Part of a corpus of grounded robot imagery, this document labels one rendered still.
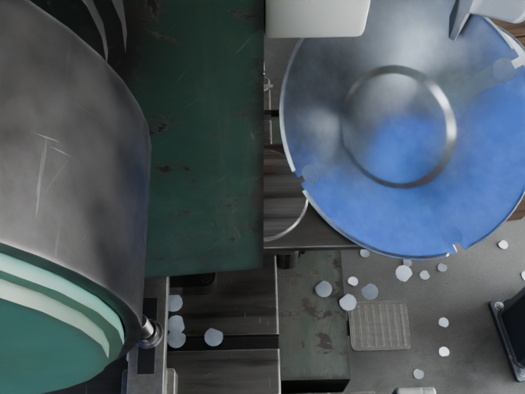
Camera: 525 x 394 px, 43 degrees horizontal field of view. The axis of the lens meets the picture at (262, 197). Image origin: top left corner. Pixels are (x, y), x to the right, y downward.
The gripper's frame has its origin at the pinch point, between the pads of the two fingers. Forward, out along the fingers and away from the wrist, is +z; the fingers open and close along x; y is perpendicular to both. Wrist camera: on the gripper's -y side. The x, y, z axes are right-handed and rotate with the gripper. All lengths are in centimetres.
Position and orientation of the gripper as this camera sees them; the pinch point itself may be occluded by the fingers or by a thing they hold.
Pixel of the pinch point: (453, 23)
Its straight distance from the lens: 68.4
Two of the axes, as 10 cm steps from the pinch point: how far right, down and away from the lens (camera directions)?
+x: 4.2, -2.1, 8.8
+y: 8.0, 5.3, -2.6
